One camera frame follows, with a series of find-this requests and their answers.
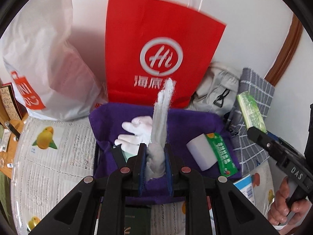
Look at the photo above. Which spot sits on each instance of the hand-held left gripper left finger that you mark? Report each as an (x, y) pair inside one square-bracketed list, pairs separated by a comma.
[(143, 171)]

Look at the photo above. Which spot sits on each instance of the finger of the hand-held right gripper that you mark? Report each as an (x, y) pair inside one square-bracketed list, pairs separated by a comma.
[(283, 144), (262, 142)]

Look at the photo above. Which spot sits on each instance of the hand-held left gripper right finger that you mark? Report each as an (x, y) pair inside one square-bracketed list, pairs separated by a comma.
[(168, 171)]

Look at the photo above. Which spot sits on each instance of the teal cloth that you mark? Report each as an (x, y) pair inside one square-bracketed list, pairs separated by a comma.
[(129, 155)]

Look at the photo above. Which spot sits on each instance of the green tissue pack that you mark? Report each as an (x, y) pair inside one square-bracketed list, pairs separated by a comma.
[(251, 112)]

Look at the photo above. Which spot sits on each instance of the white glove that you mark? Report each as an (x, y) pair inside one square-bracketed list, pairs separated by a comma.
[(133, 132)]

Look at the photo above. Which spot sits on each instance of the green packet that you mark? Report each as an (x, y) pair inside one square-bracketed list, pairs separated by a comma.
[(222, 156)]

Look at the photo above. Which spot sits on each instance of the white cloth strip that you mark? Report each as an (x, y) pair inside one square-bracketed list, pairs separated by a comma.
[(160, 127)]

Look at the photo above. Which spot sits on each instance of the purple fabric storage tray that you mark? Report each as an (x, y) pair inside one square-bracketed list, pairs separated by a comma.
[(185, 122)]

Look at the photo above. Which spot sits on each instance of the person's right hand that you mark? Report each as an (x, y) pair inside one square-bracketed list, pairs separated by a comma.
[(278, 208)]

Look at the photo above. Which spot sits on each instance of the blue checked cloth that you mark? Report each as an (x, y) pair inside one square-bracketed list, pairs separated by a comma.
[(256, 144)]

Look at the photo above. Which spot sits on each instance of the blue cardboard box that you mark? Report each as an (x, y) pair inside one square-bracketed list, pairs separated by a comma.
[(245, 188)]

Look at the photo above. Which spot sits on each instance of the dark green tea box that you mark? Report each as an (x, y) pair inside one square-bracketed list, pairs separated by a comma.
[(137, 221)]

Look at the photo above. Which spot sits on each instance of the grey backpack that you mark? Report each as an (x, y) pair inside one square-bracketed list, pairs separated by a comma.
[(215, 88)]

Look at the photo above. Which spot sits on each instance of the fruit print tablecloth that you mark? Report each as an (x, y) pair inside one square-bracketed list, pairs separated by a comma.
[(68, 139)]

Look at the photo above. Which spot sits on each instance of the wooden nightstand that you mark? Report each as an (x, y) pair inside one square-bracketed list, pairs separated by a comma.
[(17, 151)]

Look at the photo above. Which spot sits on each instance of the black bottle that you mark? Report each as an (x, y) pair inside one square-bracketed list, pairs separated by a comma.
[(12, 128)]

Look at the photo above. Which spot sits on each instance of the green bed sheet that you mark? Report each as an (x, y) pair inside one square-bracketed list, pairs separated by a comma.
[(3, 186)]

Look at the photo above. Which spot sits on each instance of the white cream tube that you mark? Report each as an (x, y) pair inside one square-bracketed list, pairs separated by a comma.
[(4, 140)]

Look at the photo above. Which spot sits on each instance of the red paper bag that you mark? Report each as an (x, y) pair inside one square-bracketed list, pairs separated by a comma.
[(161, 29)]

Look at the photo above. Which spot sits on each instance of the patterned book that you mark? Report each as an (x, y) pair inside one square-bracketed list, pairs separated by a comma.
[(9, 102)]

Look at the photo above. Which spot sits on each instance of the white plastic shopping bag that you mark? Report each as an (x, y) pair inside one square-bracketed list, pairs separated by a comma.
[(49, 53)]

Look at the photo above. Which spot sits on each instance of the brown wooden door frame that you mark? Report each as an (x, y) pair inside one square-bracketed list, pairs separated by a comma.
[(286, 49)]

